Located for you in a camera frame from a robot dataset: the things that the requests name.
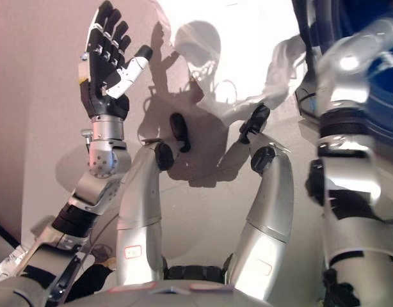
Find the black left robot foot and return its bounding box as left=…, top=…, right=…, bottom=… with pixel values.
left=168, top=111, right=193, bottom=153

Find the black right robot foot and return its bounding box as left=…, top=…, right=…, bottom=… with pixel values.
left=237, top=103, right=271, bottom=145

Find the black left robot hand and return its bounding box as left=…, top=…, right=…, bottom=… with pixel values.
left=77, top=0, right=153, bottom=121

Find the blue round tub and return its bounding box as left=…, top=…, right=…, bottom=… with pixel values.
left=292, top=0, right=393, bottom=130

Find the crumpled silver white sheet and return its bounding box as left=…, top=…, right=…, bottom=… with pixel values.
left=0, top=244, right=29, bottom=281

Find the thin loose cable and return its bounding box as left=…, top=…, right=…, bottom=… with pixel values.
left=86, top=220, right=118, bottom=266

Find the black robot foot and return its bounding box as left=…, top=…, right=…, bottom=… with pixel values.
left=168, top=111, right=193, bottom=153
left=237, top=103, right=271, bottom=145

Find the grey robot torso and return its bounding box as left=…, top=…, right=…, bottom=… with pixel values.
left=0, top=278, right=312, bottom=307

